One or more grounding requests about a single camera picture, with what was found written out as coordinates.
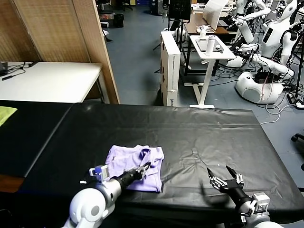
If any white floor cable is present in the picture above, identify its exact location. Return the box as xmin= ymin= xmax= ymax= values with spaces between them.
xmin=260 ymin=103 xmax=304 ymax=125

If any lilac t-shirt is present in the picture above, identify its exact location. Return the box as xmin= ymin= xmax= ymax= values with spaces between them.
xmin=104 ymin=144 xmax=166 ymax=193

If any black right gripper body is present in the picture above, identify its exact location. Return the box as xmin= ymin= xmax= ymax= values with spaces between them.
xmin=219 ymin=180 xmax=249 ymax=207

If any green cloth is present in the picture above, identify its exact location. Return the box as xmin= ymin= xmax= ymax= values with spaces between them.
xmin=0 ymin=106 xmax=18 ymax=126

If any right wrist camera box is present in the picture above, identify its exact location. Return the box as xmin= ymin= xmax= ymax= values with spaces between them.
xmin=239 ymin=192 xmax=270 ymax=223

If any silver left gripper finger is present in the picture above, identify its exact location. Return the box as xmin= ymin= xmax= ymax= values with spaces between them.
xmin=140 ymin=166 xmax=152 ymax=180
xmin=136 ymin=161 xmax=152 ymax=173

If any black cable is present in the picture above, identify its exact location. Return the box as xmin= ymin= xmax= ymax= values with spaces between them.
xmin=1 ymin=61 xmax=36 ymax=81

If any white table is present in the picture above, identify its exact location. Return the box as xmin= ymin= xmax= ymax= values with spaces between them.
xmin=0 ymin=61 xmax=105 ymax=103

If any white standing desk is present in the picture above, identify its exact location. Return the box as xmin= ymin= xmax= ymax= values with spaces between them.
xmin=184 ymin=35 xmax=237 ymax=109

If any white bottle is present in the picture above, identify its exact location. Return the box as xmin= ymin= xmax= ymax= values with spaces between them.
xmin=205 ymin=34 xmax=217 ymax=57

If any white humanoid robot with base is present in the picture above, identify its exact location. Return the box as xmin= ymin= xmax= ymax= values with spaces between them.
xmin=235 ymin=0 xmax=301 ymax=105

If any white open laptop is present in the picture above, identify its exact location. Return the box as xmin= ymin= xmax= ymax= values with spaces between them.
xmin=203 ymin=0 xmax=230 ymax=30

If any small black table cover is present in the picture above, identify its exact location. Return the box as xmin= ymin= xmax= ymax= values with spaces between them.
xmin=0 ymin=99 xmax=73 ymax=178

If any black monitor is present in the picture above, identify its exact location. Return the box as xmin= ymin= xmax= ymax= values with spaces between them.
xmin=168 ymin=0 xmax=192 ymax=23

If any tall white cardboard box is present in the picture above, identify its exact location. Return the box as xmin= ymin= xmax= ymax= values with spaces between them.
xmin=160 ymin=30 xmax=181 ymax=107

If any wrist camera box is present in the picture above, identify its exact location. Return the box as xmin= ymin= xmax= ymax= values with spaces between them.
xmin=239 ymin=192 xmax=270 ymax=223
xmin=89 ymin=165 xmax=111 ymax=183

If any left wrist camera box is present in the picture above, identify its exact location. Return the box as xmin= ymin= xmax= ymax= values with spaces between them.
xmin=89 ymin=165 xmax=111 ymax=183

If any white desktop stand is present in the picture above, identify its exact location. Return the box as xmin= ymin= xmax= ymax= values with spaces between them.
xmin=196 ymin=24 xmax=213 ymax=38

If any brown desk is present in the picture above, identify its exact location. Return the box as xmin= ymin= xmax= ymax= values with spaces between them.
xmin=184 ymin=14 xmax=238 ymax=74

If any grey tablet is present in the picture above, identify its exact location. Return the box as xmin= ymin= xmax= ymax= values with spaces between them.
xmin=196 ymin=38 xmax=223 ymax=52

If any wooden partition screen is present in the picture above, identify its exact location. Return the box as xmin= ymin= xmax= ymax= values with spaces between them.
xmin=0 ymin=0 xmax=121 ymax=105

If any black bin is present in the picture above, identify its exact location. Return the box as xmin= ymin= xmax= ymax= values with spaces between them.
xmin=113 ymin=13 xmax=124 ymax=28

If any black tripod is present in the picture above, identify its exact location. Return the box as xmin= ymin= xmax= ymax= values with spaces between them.
xmin=294 ymin=35 xmax=304 ymax=98

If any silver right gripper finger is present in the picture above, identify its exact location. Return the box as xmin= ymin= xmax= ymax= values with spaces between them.
xmin=225 ymin=165 xmax=244 ymax=185
xmin=206 ymin=167 xmax=225 ymax=188

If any large black table cover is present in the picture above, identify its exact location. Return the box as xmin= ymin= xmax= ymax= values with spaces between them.
xmin=19 ymin=103 xmax=304 ymax=214

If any black chair base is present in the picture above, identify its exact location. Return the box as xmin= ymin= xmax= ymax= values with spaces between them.
xmin=291 ymin=129 xmax=304 ymax=171

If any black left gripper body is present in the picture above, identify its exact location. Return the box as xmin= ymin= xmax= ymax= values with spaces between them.
xmin=120 ymin=168 xmax=143 ymax=188

